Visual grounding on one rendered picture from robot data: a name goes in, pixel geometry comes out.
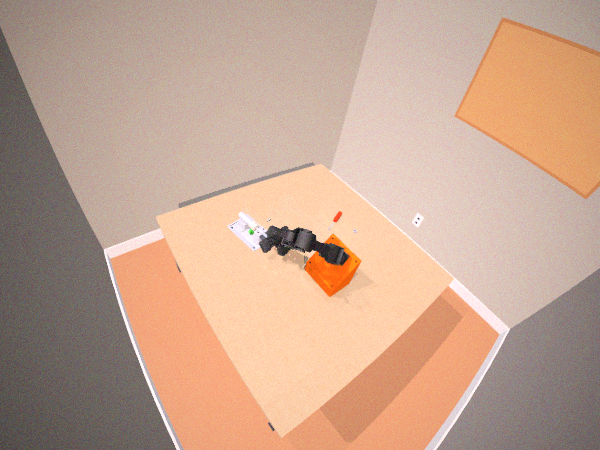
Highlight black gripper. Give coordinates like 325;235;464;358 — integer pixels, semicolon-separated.
259;226;289;253

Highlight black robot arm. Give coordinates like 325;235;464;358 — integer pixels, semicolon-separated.
267;225;350;266

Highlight red-handled screwdriver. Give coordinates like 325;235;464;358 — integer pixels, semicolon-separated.
328;211;342;230

